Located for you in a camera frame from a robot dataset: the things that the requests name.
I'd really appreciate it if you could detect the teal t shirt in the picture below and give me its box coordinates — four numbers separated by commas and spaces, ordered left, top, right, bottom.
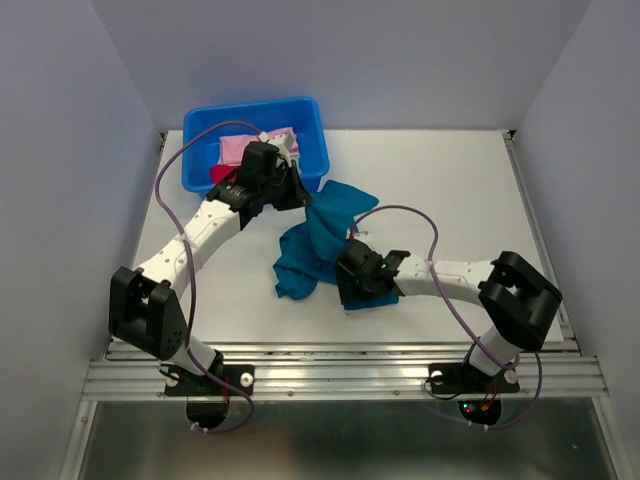
273, 180, 379, 301

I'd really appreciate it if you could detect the blue plastic bin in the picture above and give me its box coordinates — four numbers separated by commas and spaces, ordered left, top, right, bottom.
181, 97, 330, 196

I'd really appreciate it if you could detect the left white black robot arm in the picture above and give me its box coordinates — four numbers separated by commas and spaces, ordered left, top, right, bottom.
108, 140, 312, 397

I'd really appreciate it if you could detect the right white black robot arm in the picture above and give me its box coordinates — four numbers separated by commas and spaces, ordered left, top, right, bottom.
336, 239, 562, 396

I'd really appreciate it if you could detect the pink folded t shirt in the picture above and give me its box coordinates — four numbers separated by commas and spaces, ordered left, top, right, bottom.
218, 127, 300, 165

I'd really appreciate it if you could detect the red folded t shirt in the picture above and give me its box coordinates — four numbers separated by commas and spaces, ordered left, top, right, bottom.
209, 164, 238, 184

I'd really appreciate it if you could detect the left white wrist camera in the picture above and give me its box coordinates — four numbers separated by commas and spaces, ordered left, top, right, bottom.
257, 131, 296, 153

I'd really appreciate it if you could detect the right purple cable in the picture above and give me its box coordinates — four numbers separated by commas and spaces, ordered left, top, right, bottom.
347, 203, 544, 432

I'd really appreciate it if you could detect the purple cable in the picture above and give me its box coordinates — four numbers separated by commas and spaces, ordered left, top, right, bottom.
154, 119, 256, 435
347, 203, 544, 432

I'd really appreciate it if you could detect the aluminium rail frame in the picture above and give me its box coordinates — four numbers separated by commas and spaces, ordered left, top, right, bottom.
79, 131, 615, 479

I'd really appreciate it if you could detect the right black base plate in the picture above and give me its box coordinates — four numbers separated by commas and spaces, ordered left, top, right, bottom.
428, 362, 520, 396

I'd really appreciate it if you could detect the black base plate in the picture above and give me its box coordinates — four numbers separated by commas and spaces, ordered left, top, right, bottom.
160, 364, 255, 397
428, 362, 520, 396

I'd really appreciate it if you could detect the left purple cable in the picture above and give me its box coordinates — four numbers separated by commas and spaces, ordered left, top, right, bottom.
154, 119, 256, 435

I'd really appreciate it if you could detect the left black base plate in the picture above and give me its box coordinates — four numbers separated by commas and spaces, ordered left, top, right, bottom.
160, 364, 255, 397

